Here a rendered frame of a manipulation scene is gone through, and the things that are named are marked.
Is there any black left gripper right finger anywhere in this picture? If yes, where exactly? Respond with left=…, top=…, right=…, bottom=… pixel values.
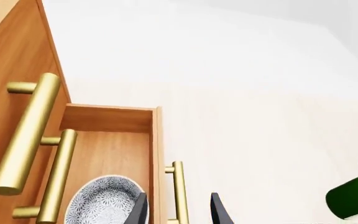
left=210, top=192, right=235, bottom=224

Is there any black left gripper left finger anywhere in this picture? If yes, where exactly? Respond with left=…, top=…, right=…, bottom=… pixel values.
left=125, top=192, right=149, bottom=224

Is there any black white patterned bowl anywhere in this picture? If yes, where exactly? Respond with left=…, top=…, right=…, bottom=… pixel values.
left=64, top=174, right=145, bottom=224

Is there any open wooden drawer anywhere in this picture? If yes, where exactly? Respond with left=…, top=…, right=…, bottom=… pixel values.
left=58, top=103, right=165, bottom=224

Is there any wooden cabinet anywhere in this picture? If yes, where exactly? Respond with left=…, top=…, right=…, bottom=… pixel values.
left=0, top=0, right=73, bottom=224

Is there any dark green bottle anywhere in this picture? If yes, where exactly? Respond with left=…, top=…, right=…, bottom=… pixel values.
left=325, top=172, right=358, bottom=221

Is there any thin brass drawer handle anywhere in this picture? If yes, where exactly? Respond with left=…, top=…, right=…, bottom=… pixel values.
left=164, top=161, right=190, bottom=224

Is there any medium brass drawer handle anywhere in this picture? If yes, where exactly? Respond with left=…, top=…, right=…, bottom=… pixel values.
left=12, top=128, right=78, bottom=224

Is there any large brass drawer handle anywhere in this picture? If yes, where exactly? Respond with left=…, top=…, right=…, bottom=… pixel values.
left=0, top=72, right=62, bottom=197

